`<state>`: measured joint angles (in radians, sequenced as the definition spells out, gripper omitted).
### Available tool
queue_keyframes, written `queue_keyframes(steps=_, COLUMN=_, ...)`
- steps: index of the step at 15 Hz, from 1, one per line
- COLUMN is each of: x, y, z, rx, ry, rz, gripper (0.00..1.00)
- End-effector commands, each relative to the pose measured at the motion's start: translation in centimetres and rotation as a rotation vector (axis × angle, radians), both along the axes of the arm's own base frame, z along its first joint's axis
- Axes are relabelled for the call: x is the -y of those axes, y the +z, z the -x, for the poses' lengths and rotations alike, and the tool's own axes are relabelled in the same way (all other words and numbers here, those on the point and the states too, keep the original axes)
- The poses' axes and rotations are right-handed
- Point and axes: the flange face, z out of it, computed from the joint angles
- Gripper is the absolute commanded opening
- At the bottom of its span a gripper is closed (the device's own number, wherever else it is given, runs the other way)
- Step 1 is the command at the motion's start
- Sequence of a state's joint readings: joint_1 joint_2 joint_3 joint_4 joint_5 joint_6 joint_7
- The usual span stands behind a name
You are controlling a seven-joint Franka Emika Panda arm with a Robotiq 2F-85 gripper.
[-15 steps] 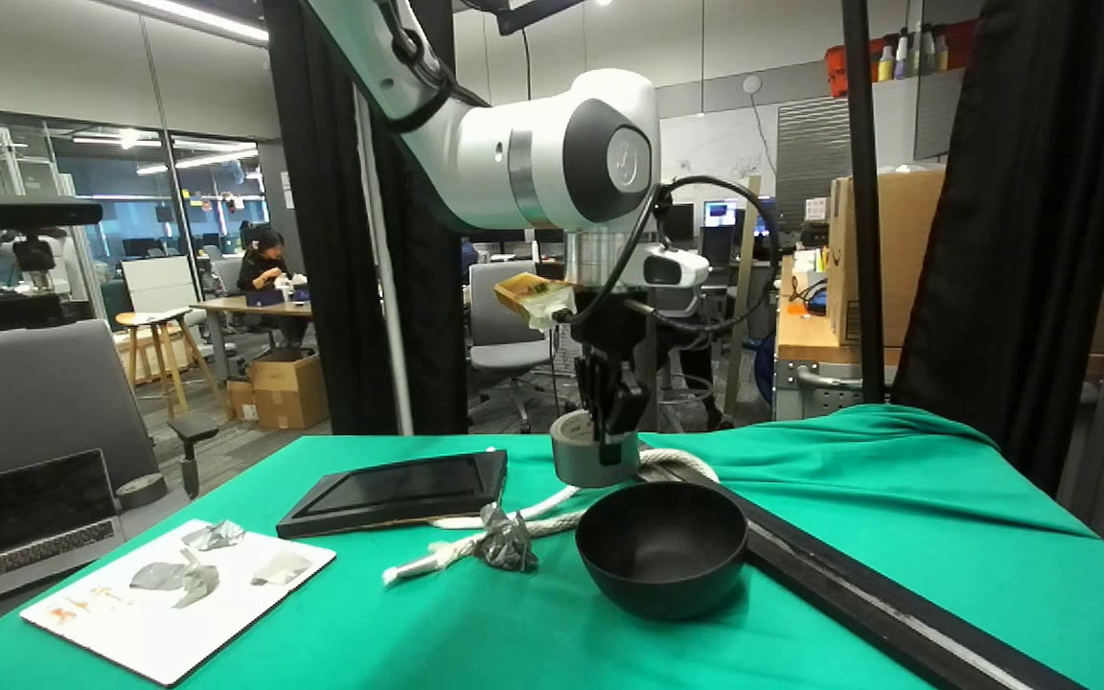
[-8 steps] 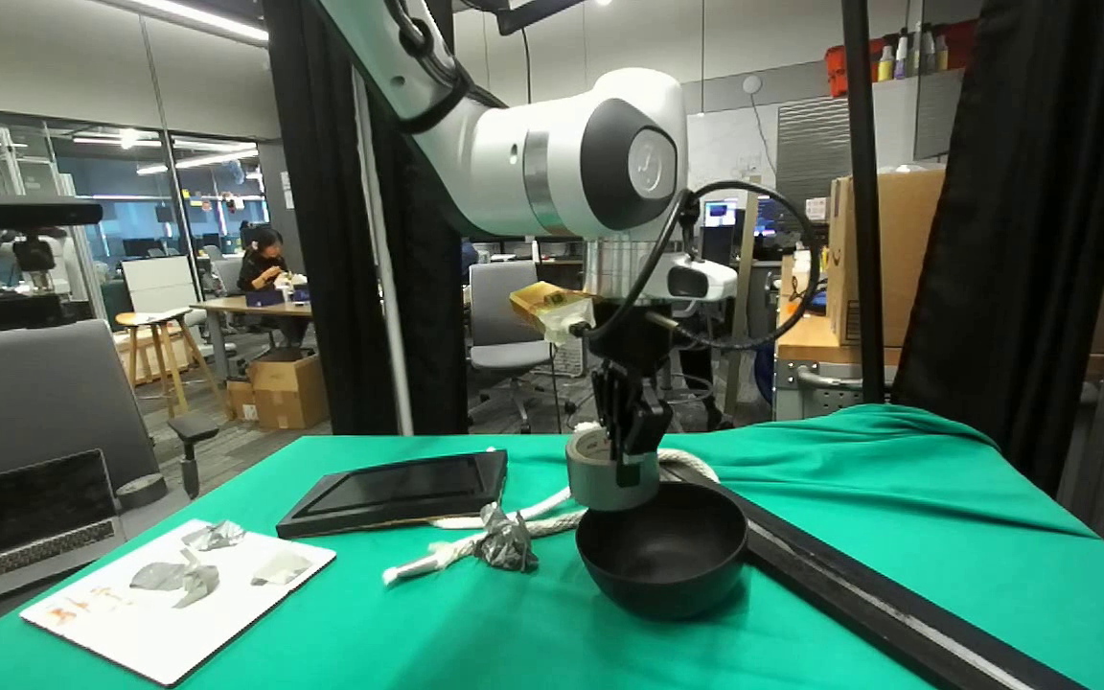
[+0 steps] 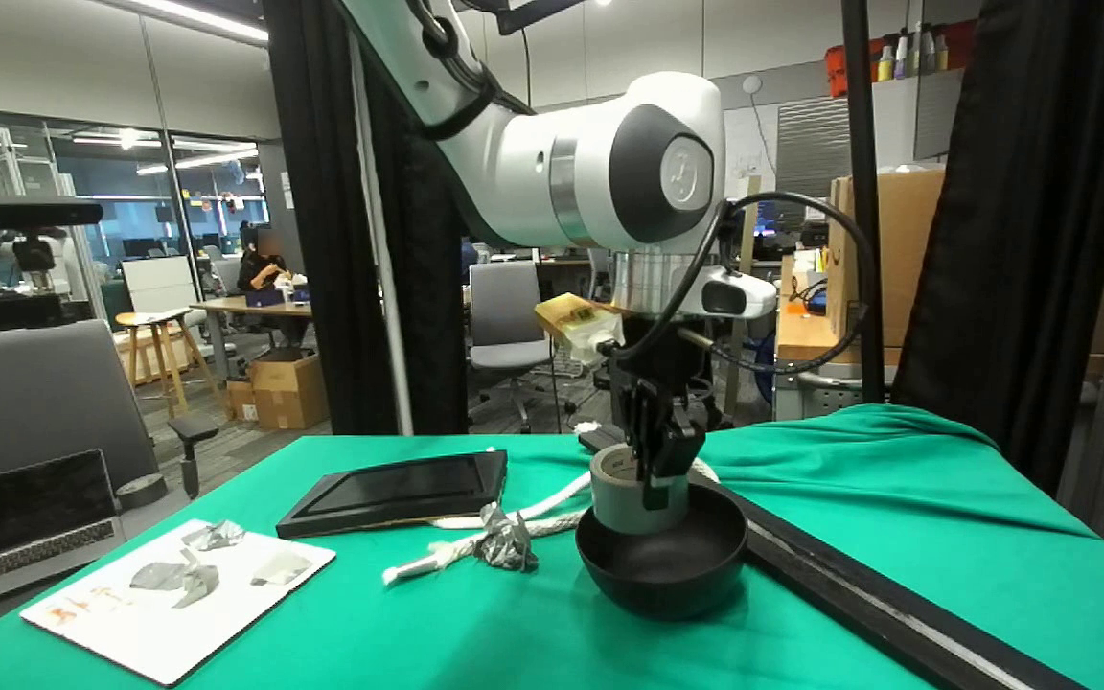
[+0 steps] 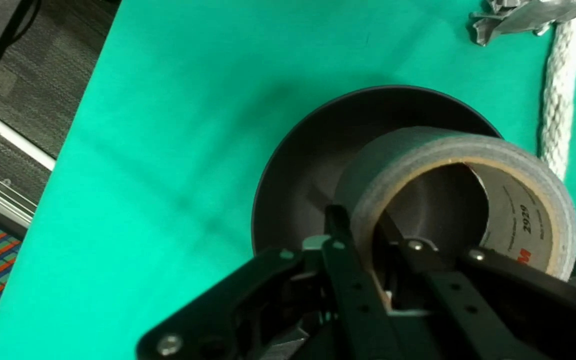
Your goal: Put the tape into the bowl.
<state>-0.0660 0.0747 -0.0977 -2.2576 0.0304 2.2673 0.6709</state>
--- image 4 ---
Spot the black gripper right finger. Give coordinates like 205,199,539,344
375,211,576,360

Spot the aluminium frame rail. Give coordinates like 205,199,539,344
0,101,58,229

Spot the green tablecloth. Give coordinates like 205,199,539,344
0,0,576,360

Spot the white braided rope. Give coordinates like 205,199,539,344
537,0,576,181

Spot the black bowl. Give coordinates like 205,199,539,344
251,85,505,258

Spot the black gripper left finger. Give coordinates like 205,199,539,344
137,204,405,360

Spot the grey duct tape roll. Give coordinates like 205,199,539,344
335,125,576,282

